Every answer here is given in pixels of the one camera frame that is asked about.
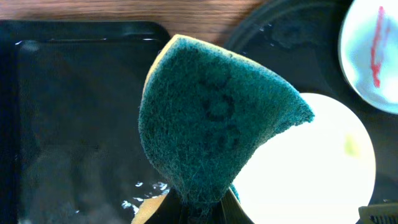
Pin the black round tray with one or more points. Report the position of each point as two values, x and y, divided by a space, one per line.
298 40

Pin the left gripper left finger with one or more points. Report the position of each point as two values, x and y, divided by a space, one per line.
170 211

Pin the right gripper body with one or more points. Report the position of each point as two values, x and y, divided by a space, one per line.
379 214

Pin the light blue plate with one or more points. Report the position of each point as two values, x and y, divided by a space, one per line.
367 49

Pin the green yellow sponge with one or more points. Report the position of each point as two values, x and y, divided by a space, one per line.
204 112

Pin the yellow plate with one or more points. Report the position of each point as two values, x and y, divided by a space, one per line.
318 172

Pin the black rectangular tray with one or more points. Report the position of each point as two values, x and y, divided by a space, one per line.
70 96

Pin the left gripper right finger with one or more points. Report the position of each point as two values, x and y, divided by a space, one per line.
229 211

